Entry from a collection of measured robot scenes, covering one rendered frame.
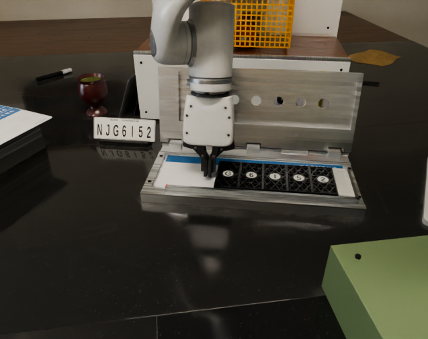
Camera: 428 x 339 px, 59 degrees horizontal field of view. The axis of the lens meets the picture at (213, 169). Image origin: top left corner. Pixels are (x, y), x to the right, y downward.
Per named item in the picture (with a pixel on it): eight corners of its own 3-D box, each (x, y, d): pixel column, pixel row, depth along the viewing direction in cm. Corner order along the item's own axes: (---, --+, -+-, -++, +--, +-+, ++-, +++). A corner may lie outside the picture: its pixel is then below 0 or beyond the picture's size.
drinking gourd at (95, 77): (79, 120, 110) (72, 83, 104) (84, 107, 117) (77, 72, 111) (109, 118, 111) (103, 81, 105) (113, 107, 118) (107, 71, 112)
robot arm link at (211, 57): (193, 79, 68) (239, 78, 72) (193, -2, 63) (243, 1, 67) (179, 73, 75) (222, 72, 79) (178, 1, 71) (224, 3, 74)
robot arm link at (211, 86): (182, 78, 70) (182, 94, 71) (230, 80, 69) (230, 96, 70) (190, 72, 78) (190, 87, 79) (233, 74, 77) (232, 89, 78)
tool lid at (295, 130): (157, 66, 84) (159, 64, 86) (160, 147, 91) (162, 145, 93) (363, 73, 80) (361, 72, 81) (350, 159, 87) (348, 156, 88)
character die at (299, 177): (287, 195, 76) (287, 190, 75) (285, 169, 84) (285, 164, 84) (312, 197, 75) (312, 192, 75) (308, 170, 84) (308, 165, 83)
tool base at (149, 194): (140, 202, 78) (139, 187, 76) (163, 151, 95) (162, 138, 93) (364, 218, 73) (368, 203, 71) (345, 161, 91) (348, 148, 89)
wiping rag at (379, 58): (381, 68, 149) (382, 64, 148) (341, 58, 160) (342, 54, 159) (406, 56, 162) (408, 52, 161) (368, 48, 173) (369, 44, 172)
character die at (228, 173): (213, 190, 77) (213, 185, 77) (219, 165, 85) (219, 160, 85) (237, 192, 77) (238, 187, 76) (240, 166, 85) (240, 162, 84)
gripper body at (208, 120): (180, 89, 71) (181, 146, 75) (235, 91, 70) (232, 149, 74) (187, 83, 78) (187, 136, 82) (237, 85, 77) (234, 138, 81)
